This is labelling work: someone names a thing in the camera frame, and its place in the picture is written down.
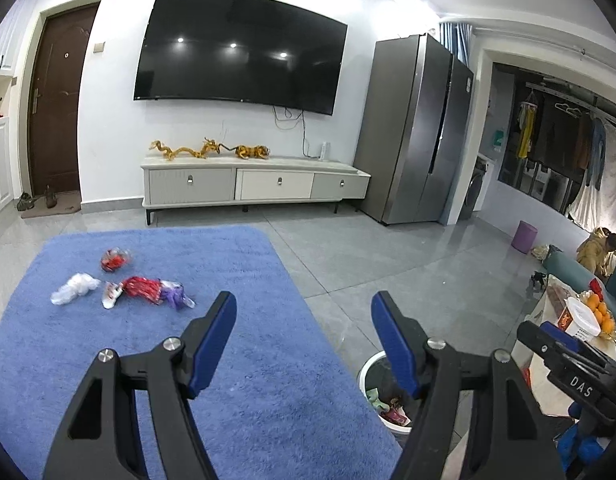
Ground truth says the pink paper carton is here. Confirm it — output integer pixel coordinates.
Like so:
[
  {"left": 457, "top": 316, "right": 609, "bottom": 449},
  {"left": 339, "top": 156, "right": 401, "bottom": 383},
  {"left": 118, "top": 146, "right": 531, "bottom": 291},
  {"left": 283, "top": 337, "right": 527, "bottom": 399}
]
[{"left": 379, "top": 406, "right": 411, "bottom": 427}]

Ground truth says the green paper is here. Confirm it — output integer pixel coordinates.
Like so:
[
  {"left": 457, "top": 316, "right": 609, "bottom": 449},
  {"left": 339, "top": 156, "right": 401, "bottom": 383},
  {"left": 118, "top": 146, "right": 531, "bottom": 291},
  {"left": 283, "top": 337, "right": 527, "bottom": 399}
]
[{"left": 365, "top": 388, "right": 388, "bottom": 413}]

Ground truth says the white trash bin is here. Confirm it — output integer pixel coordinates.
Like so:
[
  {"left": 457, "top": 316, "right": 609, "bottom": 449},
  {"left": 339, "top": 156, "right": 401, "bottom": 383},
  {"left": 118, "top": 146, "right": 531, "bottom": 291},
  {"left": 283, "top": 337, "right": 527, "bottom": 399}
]
[{"left": 357, "top": 351, "right": 419, "bottom": 448}]

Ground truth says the right blue white gloved hand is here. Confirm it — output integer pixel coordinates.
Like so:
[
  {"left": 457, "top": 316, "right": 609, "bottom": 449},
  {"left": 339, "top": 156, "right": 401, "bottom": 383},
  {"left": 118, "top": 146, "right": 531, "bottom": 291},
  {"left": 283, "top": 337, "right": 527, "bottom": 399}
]
[{"left": 556, "top": 424, "right": 611, "bottom": 479}]

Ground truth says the pile of oranges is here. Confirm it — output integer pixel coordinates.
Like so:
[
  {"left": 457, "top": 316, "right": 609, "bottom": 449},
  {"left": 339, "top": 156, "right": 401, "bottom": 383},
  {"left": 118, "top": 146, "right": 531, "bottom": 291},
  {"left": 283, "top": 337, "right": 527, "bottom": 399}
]
[{"left": 579, "top": 290, "right": 616, "bottom": 339}]

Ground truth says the teal sofa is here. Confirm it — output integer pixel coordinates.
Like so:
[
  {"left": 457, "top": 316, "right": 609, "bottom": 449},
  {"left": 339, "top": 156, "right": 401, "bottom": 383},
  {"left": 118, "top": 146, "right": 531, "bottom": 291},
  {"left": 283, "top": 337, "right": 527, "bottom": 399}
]
[{"left": 542, "top": 252, "right": 616, "bottom": 323}]

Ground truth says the person in yellow jacket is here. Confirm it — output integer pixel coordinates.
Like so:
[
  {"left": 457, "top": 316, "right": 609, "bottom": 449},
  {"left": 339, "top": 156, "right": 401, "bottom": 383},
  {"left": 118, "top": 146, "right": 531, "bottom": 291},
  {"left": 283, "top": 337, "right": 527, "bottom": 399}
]
[{"left": 576, "top": 228, "right": 616, "bottom": 278}]

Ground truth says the purple stool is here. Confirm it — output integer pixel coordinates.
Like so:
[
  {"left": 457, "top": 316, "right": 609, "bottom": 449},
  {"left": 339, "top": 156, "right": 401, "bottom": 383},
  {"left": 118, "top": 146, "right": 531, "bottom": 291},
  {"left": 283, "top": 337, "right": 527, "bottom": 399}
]
[{"left": 511, "top": 220, "right": 538, "bottom": 255}]

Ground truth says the hanging white sheet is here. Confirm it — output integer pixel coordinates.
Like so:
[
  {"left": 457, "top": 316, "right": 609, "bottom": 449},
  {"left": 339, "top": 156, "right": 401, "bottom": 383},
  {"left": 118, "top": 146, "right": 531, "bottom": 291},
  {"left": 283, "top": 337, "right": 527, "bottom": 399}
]
[{"left": 567, "top": 117, "right": 616, "bottom": 232}]

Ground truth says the white red snack wrapper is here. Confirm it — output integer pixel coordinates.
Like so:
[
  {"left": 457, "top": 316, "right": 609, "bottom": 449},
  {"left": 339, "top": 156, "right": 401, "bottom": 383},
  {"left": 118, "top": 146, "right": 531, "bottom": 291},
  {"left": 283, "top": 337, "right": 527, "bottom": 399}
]
[{"left": 102, "top": 282, "right": 123, "bottom": 310}]

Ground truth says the white crumpled plastic bag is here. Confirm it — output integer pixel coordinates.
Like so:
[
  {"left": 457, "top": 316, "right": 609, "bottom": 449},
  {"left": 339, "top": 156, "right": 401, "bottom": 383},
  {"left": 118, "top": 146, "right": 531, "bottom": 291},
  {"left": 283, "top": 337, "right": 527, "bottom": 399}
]
[{"left": 50, "top": 273, "right": 100, "bottom": 306}]

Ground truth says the red yellow snack bag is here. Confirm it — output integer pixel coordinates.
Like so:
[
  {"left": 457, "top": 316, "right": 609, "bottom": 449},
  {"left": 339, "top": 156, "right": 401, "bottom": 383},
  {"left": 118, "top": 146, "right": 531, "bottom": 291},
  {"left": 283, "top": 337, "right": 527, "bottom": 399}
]
[{"left": 121, "top": 276, "right": 163, "bottom": 304}]

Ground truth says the purple wrapper piece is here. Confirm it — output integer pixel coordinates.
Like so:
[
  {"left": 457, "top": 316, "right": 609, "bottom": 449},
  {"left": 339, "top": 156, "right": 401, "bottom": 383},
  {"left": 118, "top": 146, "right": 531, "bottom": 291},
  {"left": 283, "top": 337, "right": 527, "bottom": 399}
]
[{"left": 159, "top": 281, "right": 196, "bottom": 310}]

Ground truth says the washing machine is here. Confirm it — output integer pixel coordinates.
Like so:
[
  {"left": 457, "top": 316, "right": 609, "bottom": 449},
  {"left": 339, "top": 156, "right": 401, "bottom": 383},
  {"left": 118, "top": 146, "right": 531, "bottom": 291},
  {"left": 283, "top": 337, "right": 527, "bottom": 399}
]
[{"left": 459, "top": 156, "right": 488, "bottom": 221}]

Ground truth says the red clear plastic wrapper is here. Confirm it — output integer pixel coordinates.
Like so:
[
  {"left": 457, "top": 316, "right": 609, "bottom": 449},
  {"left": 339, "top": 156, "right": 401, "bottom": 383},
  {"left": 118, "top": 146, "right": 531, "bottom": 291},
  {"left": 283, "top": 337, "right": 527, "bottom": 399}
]
[{"left": 100, "top": 247, "right": 131, "bottom": 273}]

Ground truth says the blue fluffy blanket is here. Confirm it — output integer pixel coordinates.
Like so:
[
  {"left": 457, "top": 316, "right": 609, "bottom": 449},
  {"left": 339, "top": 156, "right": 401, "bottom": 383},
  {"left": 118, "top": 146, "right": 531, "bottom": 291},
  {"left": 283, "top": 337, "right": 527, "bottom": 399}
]
[{"left": 0, "top": 226, "right": 400, "bottom": 479}]

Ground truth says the brown door mat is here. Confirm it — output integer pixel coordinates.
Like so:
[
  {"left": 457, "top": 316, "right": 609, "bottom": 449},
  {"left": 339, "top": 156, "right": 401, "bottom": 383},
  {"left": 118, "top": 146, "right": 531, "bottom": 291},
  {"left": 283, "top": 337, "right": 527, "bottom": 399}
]
[{"left": 20, "top": 190, "right": 83, "bottom": 219}]

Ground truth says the pair of shoes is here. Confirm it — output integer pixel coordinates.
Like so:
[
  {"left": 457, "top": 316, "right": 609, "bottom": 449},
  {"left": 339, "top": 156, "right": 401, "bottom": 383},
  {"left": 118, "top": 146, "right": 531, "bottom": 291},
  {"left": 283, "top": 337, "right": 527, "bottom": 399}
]
[{"left": 16, "top": 185, "right": 58, "bottom": 212}]

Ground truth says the grey double door refrigerator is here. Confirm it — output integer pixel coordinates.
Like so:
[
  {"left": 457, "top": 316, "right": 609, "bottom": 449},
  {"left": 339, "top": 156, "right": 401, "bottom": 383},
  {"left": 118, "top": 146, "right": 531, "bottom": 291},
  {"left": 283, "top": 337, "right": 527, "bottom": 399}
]
[{"left": 353, "top": 35, "right": 473, "bottom": 226}]

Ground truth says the white tv cabinet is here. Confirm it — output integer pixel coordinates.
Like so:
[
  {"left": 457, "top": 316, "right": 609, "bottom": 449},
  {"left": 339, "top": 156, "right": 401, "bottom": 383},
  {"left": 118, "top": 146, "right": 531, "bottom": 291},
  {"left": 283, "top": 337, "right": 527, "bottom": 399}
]
[{"left": 142, "top": 155, "right": 371, "bottom": 223}]

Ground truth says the golden dragon figurine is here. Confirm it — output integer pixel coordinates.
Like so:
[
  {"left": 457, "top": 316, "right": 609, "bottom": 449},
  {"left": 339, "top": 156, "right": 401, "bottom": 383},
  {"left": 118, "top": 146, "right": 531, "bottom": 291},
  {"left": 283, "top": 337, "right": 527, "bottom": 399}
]
[{"left": 149, "top": 139, "right": 220, "bottom": 160}]

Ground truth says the golden tiger figurine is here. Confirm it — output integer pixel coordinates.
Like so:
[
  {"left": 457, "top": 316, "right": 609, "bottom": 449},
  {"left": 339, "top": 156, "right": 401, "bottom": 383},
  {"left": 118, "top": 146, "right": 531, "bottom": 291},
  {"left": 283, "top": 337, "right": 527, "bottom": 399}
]
[{"left": 232, "top": 144, "right": 270, "bottom": 159}]

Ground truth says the brown entrance door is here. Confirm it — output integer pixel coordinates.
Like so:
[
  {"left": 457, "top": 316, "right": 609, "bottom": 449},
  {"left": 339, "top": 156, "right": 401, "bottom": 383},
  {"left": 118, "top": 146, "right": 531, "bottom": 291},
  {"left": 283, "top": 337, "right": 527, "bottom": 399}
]
[{"left": 28, "top": 3, "right": 98, "bottom": 195}]

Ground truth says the black wall television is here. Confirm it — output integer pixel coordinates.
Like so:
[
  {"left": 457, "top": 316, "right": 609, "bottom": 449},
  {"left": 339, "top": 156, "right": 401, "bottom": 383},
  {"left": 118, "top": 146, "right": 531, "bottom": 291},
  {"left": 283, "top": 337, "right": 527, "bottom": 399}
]
[{"left": 133, "top": 0, "right": 347, "bottom": 115}]

